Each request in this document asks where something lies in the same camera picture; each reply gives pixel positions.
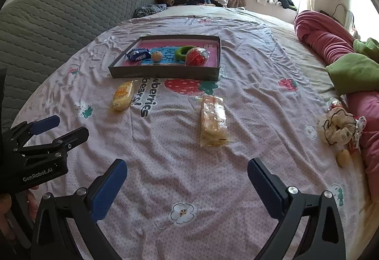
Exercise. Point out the green cloth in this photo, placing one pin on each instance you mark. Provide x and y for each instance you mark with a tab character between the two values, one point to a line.
352	70

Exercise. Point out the small yellow round bun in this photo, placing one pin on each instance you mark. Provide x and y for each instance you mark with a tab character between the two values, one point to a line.
343	158
156	56

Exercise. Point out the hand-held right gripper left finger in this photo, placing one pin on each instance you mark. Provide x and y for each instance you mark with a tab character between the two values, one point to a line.
108	189

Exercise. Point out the cream scrunchie with black trim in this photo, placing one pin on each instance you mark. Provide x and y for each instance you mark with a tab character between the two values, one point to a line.
337	127

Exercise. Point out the long biscuit packet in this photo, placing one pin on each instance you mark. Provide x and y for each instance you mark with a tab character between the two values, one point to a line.
213	118

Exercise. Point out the green fuzzy hair scrunchie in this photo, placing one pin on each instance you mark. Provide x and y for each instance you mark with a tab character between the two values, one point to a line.
179	54

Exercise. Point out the clear wrapped candy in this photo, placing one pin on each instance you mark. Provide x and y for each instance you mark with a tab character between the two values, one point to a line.
334	103

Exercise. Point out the red strawberry toy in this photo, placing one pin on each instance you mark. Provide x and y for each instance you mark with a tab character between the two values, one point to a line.
194	57

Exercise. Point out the blue snack packet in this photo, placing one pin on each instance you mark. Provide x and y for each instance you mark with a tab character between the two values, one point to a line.
137	55

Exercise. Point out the dark floral cloth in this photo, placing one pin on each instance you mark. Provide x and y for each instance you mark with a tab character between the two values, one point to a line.
149	10

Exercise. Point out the yellow snack packet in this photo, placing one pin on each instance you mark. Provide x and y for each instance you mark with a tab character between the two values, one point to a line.
123	96

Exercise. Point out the brown cardboard box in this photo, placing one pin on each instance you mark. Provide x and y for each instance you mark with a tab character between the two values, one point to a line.
165	73

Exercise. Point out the brown cloth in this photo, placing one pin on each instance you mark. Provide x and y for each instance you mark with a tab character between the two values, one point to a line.
237	1

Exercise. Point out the red and white small cloth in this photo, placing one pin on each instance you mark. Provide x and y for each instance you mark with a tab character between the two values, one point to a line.
359	130

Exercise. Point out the person's left hand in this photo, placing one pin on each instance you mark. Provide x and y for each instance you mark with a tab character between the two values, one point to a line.
4	209

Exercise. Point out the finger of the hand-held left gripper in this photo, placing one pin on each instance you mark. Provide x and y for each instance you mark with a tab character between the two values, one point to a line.
72	138
44	124

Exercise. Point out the pink blanket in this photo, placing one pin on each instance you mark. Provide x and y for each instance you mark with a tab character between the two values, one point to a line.
322	38

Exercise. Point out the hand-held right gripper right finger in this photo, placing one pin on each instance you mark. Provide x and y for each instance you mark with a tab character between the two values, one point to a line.
266	189

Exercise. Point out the grey quilted headboard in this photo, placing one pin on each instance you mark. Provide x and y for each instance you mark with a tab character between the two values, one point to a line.
59	26

